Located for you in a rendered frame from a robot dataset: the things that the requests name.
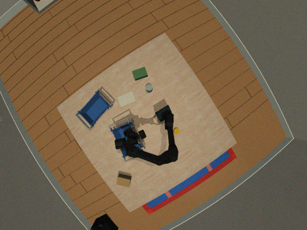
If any green rectangular block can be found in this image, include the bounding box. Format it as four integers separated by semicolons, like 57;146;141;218
132;67;148;80

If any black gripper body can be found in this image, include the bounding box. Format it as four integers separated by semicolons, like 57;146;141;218
132;130;146;139

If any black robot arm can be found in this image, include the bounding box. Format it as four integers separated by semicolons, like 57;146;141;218
115;109;178;165

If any grey cylinder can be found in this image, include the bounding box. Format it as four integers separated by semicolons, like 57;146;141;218
146;84;153;92

